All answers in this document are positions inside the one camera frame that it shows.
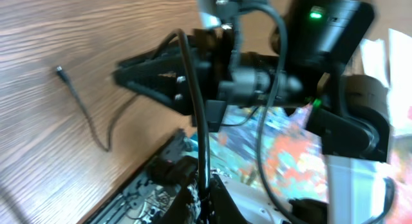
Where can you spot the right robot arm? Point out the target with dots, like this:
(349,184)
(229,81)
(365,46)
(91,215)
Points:
(349,113)

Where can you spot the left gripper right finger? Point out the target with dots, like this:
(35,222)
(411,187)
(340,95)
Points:
(220,207)

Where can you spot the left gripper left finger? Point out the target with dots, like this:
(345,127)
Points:
(186,207)

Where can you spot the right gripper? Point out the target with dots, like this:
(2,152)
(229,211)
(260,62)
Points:
(203,78)

